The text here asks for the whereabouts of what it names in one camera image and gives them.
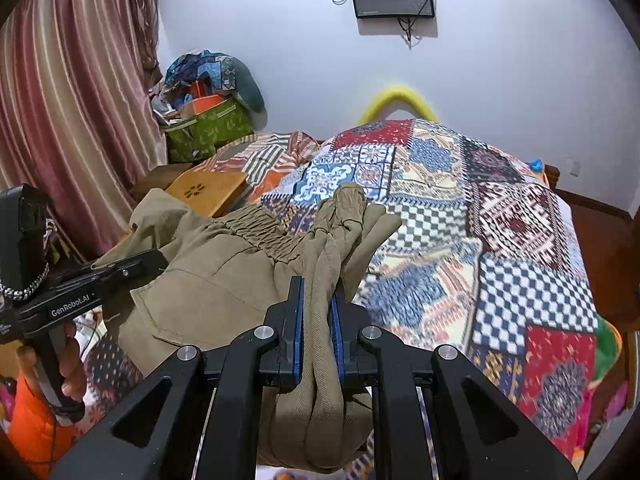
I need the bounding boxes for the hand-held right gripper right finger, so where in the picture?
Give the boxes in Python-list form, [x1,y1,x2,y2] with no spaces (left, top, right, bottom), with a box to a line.
[330,290,576,480]

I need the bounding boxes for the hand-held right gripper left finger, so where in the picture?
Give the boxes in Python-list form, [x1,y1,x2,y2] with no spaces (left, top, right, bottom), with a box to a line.
[50,276,306,480]

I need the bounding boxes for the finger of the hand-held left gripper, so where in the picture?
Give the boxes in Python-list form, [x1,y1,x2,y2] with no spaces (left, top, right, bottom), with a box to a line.
[75,250,171,295]

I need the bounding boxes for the olive pants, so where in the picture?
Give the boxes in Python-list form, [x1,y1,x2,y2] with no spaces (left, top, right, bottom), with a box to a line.
[92,182,403,473]

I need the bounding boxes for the person's left forearm orange sleeve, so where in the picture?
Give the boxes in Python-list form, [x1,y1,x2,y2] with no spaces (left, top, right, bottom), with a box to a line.
[7,375,76,478]

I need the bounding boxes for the person's left hand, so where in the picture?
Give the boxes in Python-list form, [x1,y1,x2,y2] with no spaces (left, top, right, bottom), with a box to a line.
[17,321,88,402]

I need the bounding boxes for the wooden side table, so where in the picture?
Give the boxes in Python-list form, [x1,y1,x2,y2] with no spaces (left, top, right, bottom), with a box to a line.
[131,162,193,202]

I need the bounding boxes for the patchwork blanket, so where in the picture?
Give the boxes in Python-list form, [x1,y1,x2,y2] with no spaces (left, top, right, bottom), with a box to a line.
[82,119,623,480]

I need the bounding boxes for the green leaf-print storage box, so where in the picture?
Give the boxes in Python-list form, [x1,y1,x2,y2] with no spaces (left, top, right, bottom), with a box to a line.
[164,97,256,163]

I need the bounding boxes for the striped pink curtain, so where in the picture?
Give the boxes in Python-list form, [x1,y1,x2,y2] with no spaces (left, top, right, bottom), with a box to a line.
[0,0,168,261]

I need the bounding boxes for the orange striped sheet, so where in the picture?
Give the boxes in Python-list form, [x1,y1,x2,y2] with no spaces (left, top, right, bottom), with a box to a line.
[197,131,321,206]

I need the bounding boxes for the pile of clothes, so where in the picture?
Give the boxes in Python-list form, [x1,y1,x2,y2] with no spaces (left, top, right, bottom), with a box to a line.
[150,50,266,121]

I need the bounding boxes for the yellow fuzzy headboard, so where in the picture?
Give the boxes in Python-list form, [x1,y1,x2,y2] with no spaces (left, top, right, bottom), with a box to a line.
[356,86,441,125]

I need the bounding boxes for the green fleece blanket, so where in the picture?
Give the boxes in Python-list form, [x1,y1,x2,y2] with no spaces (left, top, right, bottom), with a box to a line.
[594,316,624,392]

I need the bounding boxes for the braided wrist strap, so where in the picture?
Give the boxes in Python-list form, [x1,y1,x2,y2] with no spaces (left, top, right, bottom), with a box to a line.
[0,219,57,302]

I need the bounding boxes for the black monitor cable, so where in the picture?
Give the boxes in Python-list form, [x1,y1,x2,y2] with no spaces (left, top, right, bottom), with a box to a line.
[397,16,426,50]

